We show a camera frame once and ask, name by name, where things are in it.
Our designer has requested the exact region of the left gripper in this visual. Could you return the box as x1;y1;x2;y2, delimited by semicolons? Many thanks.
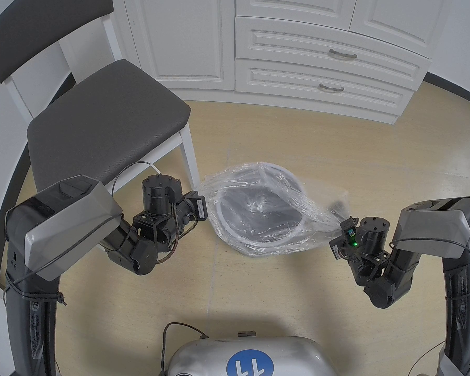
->
178;193;208;226

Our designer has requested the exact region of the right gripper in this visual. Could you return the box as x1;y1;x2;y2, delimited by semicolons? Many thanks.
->
329;236;357;264

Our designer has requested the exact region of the clear plastic bag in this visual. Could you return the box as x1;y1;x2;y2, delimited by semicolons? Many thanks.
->
196;162;351;257

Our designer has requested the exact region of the white trash bin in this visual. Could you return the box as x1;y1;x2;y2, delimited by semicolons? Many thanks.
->
213;163;311;250

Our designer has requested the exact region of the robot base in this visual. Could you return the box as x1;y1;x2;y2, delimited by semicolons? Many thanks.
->
168;331;337;376

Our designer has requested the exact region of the grey white chair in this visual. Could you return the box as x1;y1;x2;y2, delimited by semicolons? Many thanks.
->
0;0;199;203

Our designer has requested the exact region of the white wardrobe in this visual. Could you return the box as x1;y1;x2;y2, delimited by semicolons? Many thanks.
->
108;0;455;125

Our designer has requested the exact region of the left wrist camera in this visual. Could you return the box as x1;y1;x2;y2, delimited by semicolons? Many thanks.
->
168;179;185;203

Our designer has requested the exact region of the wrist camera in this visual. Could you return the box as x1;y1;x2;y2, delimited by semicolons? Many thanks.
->
339;216;359;246
168;179;185;203

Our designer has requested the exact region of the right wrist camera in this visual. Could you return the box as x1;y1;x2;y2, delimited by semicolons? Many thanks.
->
339;216;359;246

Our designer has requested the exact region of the black cable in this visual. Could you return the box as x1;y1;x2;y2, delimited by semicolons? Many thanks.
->
161;321;209;376

